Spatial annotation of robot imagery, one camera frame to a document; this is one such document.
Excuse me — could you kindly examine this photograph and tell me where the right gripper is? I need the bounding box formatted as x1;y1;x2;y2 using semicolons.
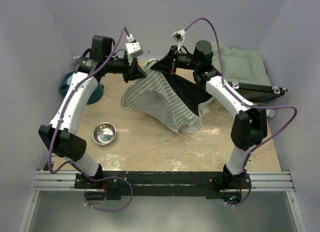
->
152;44;202;74

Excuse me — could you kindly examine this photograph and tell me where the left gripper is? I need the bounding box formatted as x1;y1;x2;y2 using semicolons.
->
105;55;146;84

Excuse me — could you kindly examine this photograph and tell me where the green striped pet tent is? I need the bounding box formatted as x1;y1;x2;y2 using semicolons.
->
121;59;215;134

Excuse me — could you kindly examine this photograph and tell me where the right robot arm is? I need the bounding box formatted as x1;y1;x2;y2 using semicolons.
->
151;40;268;188

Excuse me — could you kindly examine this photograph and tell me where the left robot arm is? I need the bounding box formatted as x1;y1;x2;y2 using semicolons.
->
38;34;147;188

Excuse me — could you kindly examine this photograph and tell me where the teal pet feeder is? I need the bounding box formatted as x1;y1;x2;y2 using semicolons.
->
58;72;104;105

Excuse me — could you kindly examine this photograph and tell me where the steel pet bowl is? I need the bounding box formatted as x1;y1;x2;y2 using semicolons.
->
92;122;117;145

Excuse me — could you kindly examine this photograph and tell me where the green checked cushion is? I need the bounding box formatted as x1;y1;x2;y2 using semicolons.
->
211;41;272;86

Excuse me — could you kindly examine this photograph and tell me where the black carrying case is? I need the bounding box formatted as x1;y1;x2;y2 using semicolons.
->
228;82;288;103

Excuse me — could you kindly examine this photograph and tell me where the white plastic tube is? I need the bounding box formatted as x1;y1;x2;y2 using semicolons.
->
266;109;276;118

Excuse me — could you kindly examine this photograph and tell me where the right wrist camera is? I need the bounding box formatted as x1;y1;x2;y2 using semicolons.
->
171;29;186;52

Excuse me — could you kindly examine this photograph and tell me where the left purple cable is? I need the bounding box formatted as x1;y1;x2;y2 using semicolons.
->
47;26;133;212

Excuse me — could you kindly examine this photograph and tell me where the purple cable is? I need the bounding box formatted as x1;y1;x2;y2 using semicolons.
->
47;26;133;212
184;17;298;207

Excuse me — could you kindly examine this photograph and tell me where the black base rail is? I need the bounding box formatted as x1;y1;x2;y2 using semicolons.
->
74;171;252;203

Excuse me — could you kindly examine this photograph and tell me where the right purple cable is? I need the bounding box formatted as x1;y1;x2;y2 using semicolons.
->
184;17;298;207

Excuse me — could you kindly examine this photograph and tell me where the aluminium frame rail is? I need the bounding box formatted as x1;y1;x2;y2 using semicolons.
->
31;170;77;191

